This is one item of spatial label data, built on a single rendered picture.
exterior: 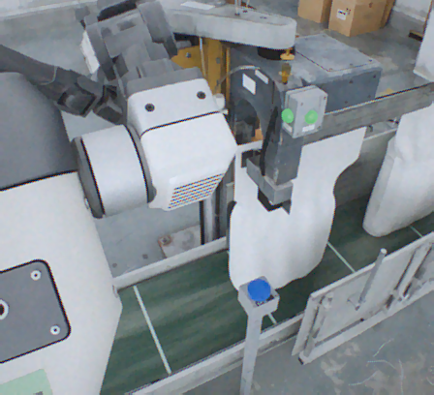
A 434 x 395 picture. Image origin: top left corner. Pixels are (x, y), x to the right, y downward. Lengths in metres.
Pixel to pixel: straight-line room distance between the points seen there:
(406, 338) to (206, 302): 1.01
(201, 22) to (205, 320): 1.04
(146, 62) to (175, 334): 1.18
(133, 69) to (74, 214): 0.18
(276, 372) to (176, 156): 1.57
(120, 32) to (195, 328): 1.19
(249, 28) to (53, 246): 0.70
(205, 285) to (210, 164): 1.24
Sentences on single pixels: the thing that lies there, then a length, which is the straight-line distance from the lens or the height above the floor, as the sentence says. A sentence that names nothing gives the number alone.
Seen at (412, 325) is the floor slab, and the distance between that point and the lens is 2.15.
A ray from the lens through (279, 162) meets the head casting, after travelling 0.92.
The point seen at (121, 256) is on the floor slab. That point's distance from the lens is 2.23.
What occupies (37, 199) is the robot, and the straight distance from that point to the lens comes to 0.35.
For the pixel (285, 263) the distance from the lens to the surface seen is 1.44.
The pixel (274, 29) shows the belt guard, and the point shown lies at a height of 1.41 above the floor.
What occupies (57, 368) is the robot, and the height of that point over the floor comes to 1.37.
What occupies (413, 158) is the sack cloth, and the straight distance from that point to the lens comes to 1.60.
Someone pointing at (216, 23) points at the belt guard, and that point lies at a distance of 0.96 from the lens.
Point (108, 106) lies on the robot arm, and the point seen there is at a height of 1.29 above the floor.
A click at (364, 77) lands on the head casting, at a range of 0.97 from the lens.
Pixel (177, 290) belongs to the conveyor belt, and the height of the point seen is 0.38.
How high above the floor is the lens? 1.70
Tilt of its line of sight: 40 degrees down
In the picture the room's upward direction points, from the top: straight up
